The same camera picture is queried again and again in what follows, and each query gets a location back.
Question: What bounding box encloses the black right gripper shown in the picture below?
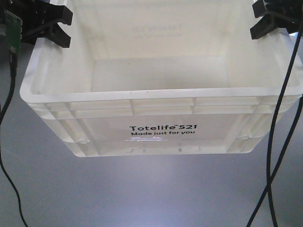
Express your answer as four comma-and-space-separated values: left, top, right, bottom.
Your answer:
250, 0, 303, 40

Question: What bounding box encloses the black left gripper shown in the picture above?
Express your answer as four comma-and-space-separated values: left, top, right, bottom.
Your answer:
4, 0, 73, 48

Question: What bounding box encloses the black cable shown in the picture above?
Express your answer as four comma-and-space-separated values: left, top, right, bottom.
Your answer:
0, 46, 30, 227
245, 30, 303, 227
265, 93, 303, 227

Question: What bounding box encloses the green circuit board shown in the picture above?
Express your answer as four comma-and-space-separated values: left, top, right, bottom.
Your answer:
4, 10, 22, 54

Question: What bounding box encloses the black cable left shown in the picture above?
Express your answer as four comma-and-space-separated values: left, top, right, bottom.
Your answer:
0, 46, 30, 227

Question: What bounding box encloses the white plastic Totelife crate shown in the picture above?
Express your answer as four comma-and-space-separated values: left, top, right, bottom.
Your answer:
20, 0, 294, 157

